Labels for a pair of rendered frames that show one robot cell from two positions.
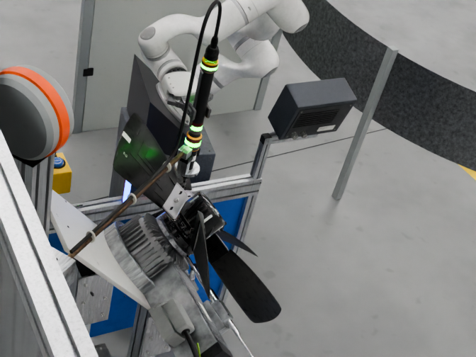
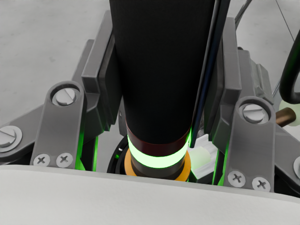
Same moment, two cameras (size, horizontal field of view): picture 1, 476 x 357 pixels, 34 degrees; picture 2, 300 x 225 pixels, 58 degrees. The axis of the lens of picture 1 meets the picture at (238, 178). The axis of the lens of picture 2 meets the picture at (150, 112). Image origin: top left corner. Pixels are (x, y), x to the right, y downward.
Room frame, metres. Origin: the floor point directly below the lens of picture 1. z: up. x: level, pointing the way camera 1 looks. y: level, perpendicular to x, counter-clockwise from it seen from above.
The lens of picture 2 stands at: (1.78, 0.20, 1.58)
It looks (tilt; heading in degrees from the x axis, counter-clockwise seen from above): 53 degrees down; 225
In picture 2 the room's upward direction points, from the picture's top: 1 degrees counter-clockwise
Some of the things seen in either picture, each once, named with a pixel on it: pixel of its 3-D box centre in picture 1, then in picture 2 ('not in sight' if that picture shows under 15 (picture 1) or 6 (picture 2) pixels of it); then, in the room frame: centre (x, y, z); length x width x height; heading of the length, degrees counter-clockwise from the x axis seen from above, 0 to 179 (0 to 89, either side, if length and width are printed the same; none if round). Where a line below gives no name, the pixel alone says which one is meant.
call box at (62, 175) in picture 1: (42, 177); not in sight; (1.83, 0.60, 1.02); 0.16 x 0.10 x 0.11; 127
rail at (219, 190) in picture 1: (149, 202); not in sight; (2.07, 0.28, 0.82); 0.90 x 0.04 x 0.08; 127
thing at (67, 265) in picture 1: (47, 278); not in sight; (1.12, 0.34, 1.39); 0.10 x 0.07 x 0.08; 162
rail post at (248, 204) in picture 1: (230, 261); not in sight; (2.33, -0.06, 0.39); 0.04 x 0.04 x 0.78; 37
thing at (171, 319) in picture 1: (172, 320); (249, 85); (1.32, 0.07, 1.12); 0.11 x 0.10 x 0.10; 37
